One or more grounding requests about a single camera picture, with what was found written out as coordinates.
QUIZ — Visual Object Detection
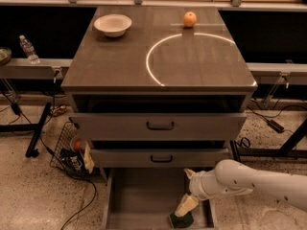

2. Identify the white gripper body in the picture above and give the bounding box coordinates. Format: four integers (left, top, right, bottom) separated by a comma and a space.
189, 170, 253, 201

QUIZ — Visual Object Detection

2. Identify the green yellow sponge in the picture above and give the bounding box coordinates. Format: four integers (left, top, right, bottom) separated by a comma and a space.
169, 212, 194, 228

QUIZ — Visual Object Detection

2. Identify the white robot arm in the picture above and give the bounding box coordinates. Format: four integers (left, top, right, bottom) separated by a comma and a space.
175, 159, 307, 218

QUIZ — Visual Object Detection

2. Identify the grey bottom drawer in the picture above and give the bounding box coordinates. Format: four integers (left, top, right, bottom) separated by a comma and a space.
102, 168, 218, 230

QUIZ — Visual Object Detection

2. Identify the grey drawer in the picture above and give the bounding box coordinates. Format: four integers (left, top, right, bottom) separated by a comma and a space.
91, 149, 230, 168
102, 168, 218, 230
71, 113, 247, 141

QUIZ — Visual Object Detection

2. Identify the grey middle drawer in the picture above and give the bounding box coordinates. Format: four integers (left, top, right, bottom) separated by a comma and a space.
91, 149, 230, 168

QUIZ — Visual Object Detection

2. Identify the grey drawer cabinet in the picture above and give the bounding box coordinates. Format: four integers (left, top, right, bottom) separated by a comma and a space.
61, 6, 257, 155

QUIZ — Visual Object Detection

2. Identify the grey top drawer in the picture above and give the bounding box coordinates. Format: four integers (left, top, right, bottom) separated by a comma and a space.
71, 113, 247, 141

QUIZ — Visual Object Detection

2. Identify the black table leg right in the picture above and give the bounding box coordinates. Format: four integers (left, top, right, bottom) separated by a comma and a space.
230, 140, 241, 162

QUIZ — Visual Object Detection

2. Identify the black table leg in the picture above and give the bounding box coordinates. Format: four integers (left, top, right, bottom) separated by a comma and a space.
230, 140, 241, 162
25, 103, 51, 158

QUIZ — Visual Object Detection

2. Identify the black power adapter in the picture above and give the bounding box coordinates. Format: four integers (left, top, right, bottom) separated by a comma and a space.
267, 120, 284, 133

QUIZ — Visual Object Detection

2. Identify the orange fruit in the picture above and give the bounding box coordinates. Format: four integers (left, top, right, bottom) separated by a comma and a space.
183, 11, 197, 28

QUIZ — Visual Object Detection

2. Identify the black table leg left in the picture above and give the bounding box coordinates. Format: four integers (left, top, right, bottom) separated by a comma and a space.
25, 103, 51, 158

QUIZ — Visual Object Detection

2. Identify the white ceramic bowl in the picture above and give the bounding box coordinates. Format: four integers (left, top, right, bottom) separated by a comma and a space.
94, 14, 132, 37

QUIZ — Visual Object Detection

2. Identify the clear plastic water bottle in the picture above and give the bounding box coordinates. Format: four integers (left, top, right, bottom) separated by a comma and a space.
19, 34, 40, 64

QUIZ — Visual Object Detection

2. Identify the round dish at left edge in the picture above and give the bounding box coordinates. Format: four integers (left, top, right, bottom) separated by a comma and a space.
0, 47, 12, 65

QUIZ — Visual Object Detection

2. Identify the black wire basket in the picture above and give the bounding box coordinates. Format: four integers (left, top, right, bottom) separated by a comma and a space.
50, 122, 94, 176

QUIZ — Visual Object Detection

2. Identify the black floor cable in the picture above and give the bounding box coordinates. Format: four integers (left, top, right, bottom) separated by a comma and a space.
37, 134, 98, 230

